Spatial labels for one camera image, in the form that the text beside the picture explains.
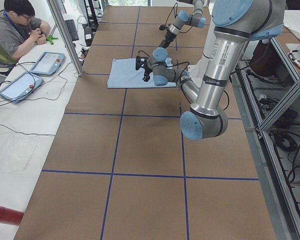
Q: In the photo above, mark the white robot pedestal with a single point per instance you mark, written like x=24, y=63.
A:
x=198, y=70

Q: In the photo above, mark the near blue teach pendant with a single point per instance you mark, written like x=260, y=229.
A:
x=20, y=88

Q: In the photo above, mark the red cylinder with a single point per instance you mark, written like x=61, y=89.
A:
x=10, y=216

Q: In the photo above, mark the green plastic object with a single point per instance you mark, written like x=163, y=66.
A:
x=51, y=39

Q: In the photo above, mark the black keyboard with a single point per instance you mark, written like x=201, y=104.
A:
x=72, y=30

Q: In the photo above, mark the seated person grey shirt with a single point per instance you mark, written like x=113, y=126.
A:
x=20, y=30

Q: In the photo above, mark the light blue polo shirt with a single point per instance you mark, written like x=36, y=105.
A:
x=123, y=75

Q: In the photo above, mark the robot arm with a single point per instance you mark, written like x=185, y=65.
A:
x=236, y=22
x=196, y=19

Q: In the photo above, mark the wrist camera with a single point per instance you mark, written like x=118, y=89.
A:
x=141, y=60
x=163, y=27

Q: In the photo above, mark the far blue teach pendant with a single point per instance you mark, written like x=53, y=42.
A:
x=48, y=63

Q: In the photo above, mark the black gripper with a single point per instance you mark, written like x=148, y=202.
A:
x=147, y=70
x=166, y=39

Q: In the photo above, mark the blue teach pendant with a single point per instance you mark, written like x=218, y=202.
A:
x=48, y=63
x=20, y=88

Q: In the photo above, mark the aluminium frame post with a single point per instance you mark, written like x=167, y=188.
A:
x=60, y=23

